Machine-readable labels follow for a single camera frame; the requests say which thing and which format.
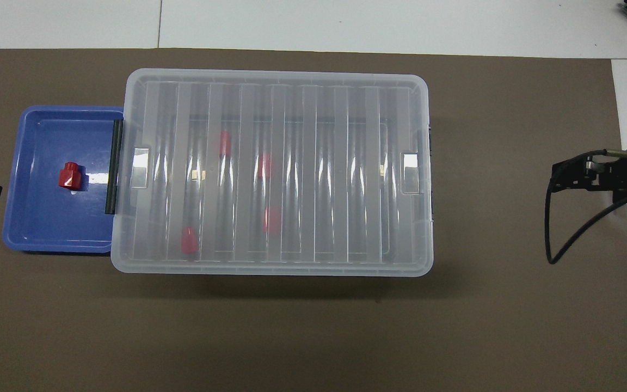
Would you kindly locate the brown table mat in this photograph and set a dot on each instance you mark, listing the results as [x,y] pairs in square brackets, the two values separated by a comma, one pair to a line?
[313,337]

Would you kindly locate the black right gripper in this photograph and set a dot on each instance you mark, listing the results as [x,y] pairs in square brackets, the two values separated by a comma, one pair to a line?
[626,179]

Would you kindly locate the clear ribbed box lid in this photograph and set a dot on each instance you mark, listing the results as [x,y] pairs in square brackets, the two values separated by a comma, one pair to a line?
[292,98]

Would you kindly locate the clear plastic storage box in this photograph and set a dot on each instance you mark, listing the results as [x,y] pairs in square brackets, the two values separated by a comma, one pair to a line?
[430,234]

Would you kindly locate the red block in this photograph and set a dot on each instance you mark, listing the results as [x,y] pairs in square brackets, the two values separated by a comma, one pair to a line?
[224,142]
[263,166]
[188,240]
[271,219]
[71,175]

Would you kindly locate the blue plastic tray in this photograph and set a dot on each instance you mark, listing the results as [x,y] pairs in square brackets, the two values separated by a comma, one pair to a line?
[36,218]

